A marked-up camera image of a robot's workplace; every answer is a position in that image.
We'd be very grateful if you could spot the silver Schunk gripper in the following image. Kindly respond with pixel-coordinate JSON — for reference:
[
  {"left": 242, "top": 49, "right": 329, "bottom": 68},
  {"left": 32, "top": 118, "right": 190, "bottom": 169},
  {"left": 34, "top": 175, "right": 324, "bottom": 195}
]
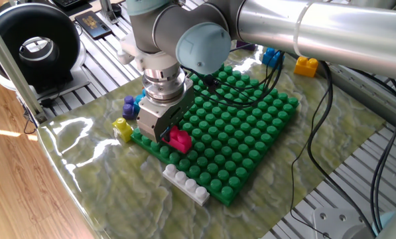
[{"left": 136, "top": 78, "right": 195, "bottom": 144}]

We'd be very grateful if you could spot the pink three-stud block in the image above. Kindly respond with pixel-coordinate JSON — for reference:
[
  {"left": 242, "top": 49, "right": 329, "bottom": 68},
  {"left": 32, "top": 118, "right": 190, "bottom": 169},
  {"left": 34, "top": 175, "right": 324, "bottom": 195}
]
[{"left": 162, "top": 125, "right": 194, "bottom": 155}]

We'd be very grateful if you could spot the light blue four-stud block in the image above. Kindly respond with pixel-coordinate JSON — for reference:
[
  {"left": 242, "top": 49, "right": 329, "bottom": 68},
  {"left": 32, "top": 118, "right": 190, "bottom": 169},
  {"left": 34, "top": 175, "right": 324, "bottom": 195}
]
[{"left": 133, "top": 89, "right": 147, "bottom": 114}]

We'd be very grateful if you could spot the yellow-green single-stud block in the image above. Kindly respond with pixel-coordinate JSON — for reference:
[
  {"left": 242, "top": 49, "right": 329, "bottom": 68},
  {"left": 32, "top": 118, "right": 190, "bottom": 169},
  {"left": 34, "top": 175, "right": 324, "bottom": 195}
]
[{"left": 111, "top": 117, "right": 134, "bottom": 143}]

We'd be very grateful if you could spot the violet two-stud block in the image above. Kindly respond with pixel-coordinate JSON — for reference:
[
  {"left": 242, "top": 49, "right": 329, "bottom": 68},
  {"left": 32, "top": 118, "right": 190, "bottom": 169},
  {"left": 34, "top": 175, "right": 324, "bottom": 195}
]
[{"left": 121, "top": 95, "right": 136, "bottom": 120}]

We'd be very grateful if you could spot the white four-stud block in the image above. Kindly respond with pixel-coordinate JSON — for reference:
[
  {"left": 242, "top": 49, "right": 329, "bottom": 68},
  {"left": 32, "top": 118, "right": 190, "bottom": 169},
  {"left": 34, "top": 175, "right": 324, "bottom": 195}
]
[{"left": 163, "top": 163, "right": 211, "bottom": 206}]

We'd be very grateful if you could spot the large green studded baseplate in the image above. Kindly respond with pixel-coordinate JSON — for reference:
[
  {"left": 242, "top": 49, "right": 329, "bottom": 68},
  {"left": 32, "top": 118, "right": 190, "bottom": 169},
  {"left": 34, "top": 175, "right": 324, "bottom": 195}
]
[{"left": 131, "top": 62, "right": 300, "bottom": 207}]

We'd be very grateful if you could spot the green marble patterned mat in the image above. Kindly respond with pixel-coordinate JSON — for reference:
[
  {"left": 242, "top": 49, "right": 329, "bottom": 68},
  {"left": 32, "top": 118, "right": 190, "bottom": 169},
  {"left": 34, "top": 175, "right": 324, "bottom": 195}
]
[{"left": 36, "top": 39, "right": 387, "bottom": 239}]

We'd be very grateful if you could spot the dark purple single-stud block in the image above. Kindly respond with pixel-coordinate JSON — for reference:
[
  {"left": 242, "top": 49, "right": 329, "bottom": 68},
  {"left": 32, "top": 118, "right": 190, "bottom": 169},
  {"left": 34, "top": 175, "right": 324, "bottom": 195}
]
[{"left": 236, "top": 40, "right": 257, "bottom": 52}]

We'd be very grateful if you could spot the blue two-stud block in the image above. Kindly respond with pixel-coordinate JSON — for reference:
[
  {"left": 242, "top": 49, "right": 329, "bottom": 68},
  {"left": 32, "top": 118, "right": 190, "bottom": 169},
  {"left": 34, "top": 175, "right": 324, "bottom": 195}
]
[{"left": 261, "top": 47, "right": 286, "bottom": 70}]

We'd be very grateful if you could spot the black small card device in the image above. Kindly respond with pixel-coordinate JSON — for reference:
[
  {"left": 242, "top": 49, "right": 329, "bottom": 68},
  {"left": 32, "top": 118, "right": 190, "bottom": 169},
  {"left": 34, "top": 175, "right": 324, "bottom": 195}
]
[{"left": 74, "top": 10, "right": 113, "bottom": 40}]

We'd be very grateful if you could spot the yellow two-stud block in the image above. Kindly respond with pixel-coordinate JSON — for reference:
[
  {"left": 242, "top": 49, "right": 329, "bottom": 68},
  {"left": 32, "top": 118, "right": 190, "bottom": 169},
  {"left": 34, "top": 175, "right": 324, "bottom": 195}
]
[{"left": 293, "top": 55, "right": 319, "bottom": 78}]

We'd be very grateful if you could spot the black keyboard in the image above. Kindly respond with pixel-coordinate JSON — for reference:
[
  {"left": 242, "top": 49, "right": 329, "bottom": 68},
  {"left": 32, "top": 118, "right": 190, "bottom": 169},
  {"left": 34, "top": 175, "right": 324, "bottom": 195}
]
[{"left": 54, "top": 0, "right": 92, "bottom": 11}]

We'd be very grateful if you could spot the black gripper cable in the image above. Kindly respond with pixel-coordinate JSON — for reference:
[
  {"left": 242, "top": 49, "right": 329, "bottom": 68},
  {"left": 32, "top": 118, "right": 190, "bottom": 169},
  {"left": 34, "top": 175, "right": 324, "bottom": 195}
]
[{"left": 180, "top": 49, "right": 287, "bottom": 109}]

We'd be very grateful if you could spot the silver metal bracket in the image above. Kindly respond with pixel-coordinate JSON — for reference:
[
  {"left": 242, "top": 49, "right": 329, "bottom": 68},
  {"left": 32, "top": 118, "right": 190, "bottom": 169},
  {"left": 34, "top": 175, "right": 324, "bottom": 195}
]
[{"left": 98, "top": 0, "right": 119, "bottom": 25}]

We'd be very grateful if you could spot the black ring shaped device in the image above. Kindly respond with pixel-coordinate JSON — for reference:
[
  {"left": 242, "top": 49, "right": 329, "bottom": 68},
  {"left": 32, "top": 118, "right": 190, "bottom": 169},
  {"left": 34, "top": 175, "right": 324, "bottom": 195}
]
[{"left": 0, "top": 2, "right": 88, "bottom": 94}]

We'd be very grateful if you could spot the thin black cable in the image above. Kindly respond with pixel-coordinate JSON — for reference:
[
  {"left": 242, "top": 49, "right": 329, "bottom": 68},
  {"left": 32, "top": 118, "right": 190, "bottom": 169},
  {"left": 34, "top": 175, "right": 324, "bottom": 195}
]
[{"left": 289, "top": 109, "right": 333, "bottom": 239}]

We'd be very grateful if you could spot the thick black cable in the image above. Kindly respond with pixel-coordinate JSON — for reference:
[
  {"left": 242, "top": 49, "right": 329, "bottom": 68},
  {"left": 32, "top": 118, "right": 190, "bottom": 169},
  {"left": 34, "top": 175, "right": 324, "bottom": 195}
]
[{"left": 306, "top": 61, "right": 377, "bottom": 236}]

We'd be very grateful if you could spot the aluminium frame post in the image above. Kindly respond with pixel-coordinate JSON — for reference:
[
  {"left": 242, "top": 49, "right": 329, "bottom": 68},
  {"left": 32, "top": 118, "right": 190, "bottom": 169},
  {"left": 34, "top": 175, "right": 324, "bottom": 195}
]
[{"left": 0, "top": 9, "right": 48, "bottom": 124}]

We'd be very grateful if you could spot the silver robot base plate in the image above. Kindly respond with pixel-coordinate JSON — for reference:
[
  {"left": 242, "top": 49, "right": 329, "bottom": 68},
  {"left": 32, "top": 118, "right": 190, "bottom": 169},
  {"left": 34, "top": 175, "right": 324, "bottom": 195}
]
[{"left": 312, "top": 207, "right": 374, "bottom": 239}]

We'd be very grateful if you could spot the aluminium profile rail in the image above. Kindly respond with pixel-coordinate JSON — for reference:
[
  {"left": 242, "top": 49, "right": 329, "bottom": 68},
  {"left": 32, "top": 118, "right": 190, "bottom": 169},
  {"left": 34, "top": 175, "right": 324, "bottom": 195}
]
[{"left": 320, "top": 62, "right": 396, "bottom": 137}]

